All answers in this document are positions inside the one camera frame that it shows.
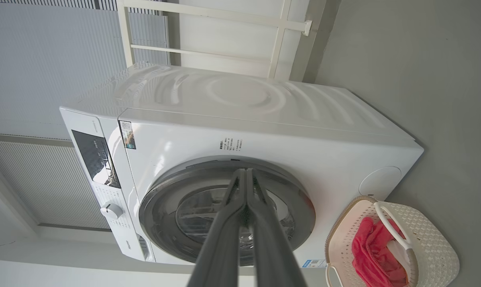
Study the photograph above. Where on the white control knob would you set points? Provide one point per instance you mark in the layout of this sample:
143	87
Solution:
111	210

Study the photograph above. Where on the white front-load washing machine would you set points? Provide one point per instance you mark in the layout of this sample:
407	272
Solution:
244	115

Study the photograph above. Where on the washing machine door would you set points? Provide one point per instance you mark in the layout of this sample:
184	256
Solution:
164	215

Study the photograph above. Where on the blue energy label sticker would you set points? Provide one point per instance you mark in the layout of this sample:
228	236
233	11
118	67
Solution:
314	263

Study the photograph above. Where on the round white filter cover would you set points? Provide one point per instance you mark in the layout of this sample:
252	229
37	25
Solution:
379	182

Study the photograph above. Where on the grey ribbed window blind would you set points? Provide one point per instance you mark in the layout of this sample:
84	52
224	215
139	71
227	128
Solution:
45	59

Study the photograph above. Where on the white metal railing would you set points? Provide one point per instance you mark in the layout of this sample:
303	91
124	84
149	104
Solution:
282	40

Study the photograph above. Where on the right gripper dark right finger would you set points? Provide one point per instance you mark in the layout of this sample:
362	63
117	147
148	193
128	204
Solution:
272	251

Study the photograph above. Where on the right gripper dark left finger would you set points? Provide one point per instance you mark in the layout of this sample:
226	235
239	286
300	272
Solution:
220	247

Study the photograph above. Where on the black washing machine display panel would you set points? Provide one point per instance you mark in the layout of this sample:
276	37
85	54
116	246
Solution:
95	159

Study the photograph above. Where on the dark QR promo sticker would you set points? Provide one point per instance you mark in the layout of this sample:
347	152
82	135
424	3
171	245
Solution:
127	135

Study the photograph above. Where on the cream perforated basket brown rim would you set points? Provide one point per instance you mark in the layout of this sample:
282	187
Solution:
427	247

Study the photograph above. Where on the red and white garment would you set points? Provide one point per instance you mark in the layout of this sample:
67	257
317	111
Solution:
372	251

